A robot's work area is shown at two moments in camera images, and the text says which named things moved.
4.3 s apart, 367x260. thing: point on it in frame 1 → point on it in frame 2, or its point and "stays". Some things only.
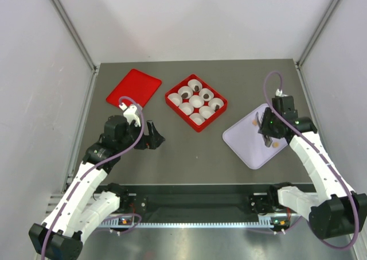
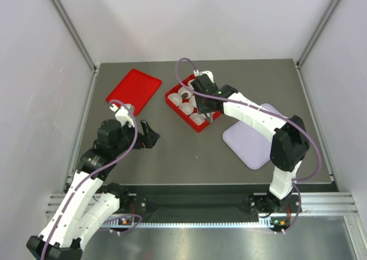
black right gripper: x=265 y=129 → x=201 y=109
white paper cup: x=176 y=98 stays
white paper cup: x=197 y=118 stays
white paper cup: x=187 y=108 stays
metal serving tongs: x=268 y=140 → x=209 y=115
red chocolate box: x=195 y=102 stays
